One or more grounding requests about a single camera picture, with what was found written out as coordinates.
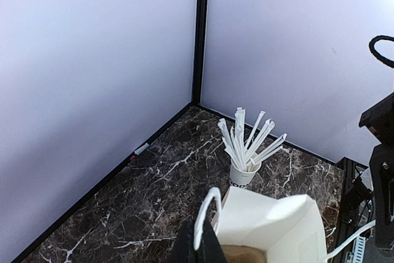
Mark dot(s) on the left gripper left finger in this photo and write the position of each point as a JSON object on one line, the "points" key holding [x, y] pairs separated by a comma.
{"points": [[183, 250]]}

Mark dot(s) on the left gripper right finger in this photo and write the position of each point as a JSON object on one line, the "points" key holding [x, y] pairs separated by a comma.
{"points": [[210, 250]]}

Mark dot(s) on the brown pulp cup carrier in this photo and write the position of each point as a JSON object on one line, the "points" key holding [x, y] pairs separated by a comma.
{"points": [[243, 254]]}

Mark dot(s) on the brown paper bag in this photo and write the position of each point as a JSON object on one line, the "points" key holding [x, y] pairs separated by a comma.
{"points": [[289, 229]]}

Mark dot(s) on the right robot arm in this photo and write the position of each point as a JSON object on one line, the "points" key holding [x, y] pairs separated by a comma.
{"points": [[367, 197]]}

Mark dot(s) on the white cup holding straws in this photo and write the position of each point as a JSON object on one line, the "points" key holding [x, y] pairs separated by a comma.
{"points": [[241, 179]]}

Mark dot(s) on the wrapped straw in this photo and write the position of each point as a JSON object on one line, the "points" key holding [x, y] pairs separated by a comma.
{"points": [[240, 117], [270, 150], [229, 147], [264, 132]]}

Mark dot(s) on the small white wall tag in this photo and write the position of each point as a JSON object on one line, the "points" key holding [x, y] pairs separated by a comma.
{"points": [[141, 148]]}

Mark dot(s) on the white slotted cable duct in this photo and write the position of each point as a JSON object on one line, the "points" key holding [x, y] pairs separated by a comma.
{"points": [[356, 255]]}

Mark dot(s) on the right black frame post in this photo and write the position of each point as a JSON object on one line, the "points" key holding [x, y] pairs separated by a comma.
{"points": [[200, 40]]}

